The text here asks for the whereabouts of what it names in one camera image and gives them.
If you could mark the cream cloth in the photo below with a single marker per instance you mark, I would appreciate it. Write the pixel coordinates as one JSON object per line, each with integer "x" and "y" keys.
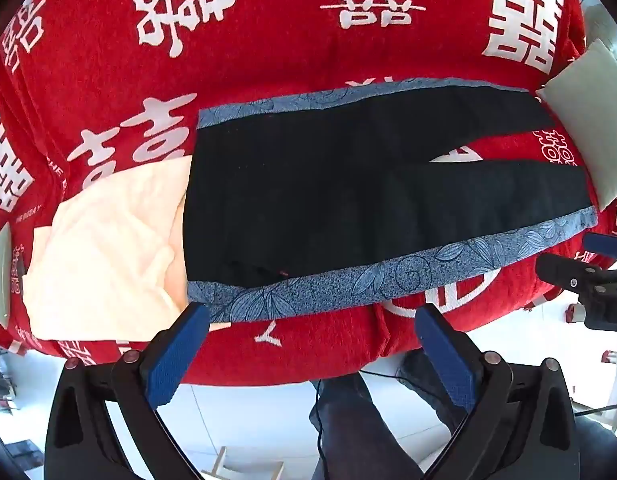
{"x": 98, "y": 260}

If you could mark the wooden frame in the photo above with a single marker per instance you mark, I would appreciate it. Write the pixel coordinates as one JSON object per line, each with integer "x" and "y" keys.
{"x": 223, "y": 462}

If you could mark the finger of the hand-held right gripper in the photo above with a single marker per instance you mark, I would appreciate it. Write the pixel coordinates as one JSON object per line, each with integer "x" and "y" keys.
{"x": 563, "y": 270}
{"x": 606, "y": 246}

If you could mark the black pants with blue trim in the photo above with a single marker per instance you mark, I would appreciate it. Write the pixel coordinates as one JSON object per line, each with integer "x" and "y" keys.
{"x": 313, "y": 185}

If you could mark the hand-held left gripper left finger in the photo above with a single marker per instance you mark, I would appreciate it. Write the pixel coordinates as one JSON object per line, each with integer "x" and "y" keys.
{"x": 176, "y": 360}

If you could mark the red printed blanket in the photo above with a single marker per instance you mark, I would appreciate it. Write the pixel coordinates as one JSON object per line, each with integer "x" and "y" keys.
{"x": 288, "y": 60}

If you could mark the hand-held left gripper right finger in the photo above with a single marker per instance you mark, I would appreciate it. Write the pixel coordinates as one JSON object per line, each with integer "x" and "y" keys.
{"x": 446, "y": 360}

